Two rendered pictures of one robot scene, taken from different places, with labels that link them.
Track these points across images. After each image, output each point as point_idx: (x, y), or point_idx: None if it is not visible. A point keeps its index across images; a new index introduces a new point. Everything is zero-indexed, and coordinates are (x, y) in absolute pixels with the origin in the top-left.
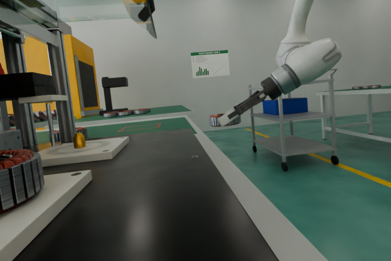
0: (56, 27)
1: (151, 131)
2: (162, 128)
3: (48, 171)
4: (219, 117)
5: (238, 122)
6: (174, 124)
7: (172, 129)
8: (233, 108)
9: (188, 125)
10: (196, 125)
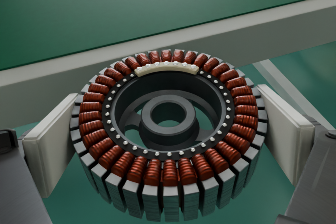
0: None
1: None
2: None
3: None
4: (65, 99)
5: (115, 205)
6: None
7: (109, 4)
8: (31, 134)
9: (173, 23)
10: (175, 42)
